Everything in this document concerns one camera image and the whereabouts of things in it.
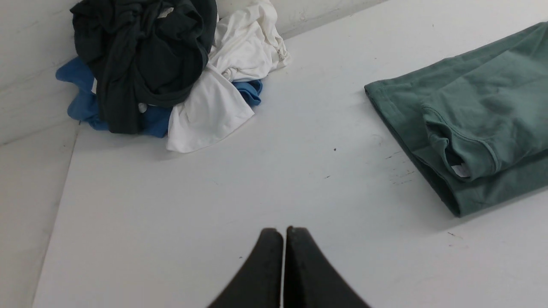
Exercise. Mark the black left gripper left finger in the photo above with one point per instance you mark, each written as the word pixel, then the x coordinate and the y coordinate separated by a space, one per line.
pixel 258 281

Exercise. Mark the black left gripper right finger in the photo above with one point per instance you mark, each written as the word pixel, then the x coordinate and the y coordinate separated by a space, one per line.
pixel 310 281

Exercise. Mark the green long-sleeve top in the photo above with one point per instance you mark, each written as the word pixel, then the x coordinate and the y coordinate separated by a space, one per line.
pixel 474 125

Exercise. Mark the blue crumpled garment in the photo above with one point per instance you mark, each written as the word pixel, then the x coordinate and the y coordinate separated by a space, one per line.
pixel 154 120

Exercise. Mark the dark green crumpled garment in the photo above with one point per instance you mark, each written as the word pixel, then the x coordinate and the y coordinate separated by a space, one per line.
pixel 142 52

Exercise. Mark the white crumpled garment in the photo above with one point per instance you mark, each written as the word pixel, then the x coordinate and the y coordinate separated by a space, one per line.
pixel 247 47

